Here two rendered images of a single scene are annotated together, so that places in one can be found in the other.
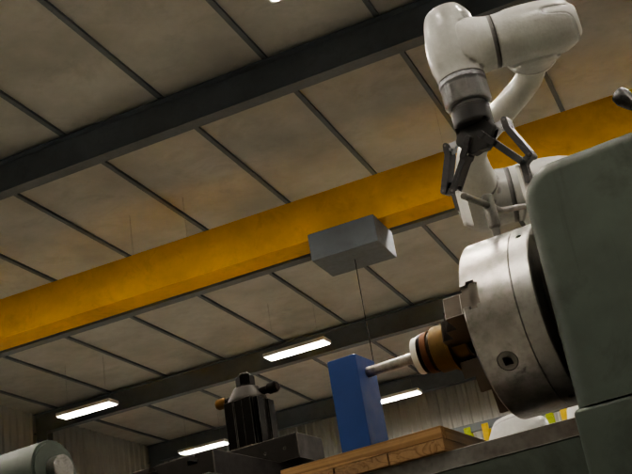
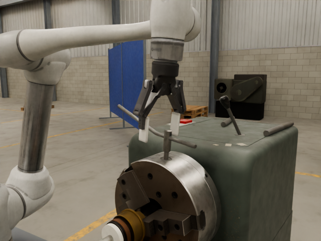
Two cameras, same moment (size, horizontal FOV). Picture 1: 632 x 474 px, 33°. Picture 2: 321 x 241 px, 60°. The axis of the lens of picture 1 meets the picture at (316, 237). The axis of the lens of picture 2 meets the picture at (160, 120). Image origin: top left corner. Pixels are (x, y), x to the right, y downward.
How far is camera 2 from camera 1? 194 cm
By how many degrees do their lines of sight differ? 83
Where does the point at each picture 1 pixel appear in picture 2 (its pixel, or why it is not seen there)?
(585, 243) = (257, 200)
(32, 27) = not seen: outside the picture
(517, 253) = (214, 191)
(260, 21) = not seen: outside the picture
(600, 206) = (262, 181)
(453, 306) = (187, 225)
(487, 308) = (207, 229)
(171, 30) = not seen: outside the picture
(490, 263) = (206, 197)
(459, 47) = (188, 24)
